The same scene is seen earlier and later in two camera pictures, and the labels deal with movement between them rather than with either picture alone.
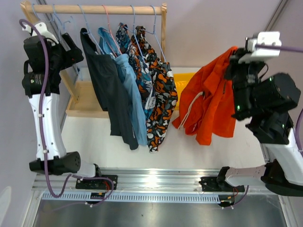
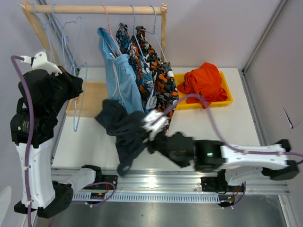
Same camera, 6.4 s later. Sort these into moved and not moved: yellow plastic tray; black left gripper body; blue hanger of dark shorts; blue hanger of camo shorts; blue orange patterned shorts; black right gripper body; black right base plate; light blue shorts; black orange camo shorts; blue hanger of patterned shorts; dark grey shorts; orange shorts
Moved: blue hanger of dark shorts; black left gripper body; dark grey shorts; yellow plastic tray; orange shorts; black right gripper body
Not moved: black orange camo shorts; blue orange patterned shorts; blue hanger of camo shorts; black right base plate; light blue shorts; blue hanger of patterned shorts
